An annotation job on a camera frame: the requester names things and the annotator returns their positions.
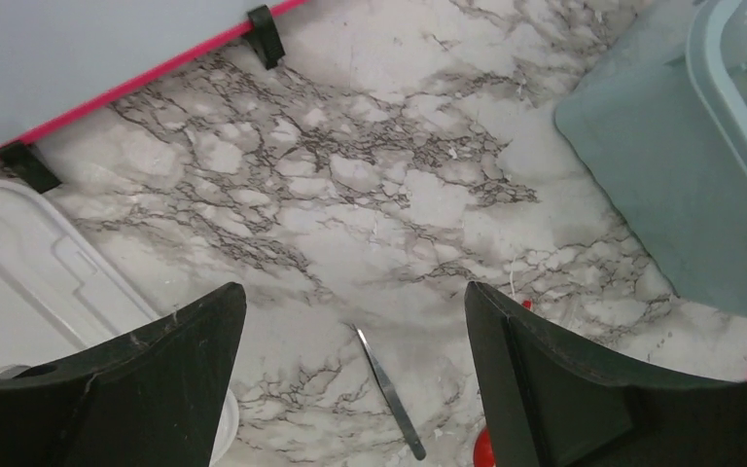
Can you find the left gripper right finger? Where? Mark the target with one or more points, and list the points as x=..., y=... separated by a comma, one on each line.
x=553, y=398

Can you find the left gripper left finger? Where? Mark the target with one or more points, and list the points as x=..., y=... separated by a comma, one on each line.
x=151, y=397

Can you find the pink framed whiteboard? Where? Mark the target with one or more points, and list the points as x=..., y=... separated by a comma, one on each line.
x=60, y=60

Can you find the metal tweezers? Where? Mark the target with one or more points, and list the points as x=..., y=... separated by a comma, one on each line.
x=391, y=397

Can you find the teal plastic bin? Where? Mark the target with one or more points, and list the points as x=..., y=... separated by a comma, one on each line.
x=662, y=127

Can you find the white plastic lid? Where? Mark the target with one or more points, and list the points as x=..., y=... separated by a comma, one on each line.
x=59, y=296

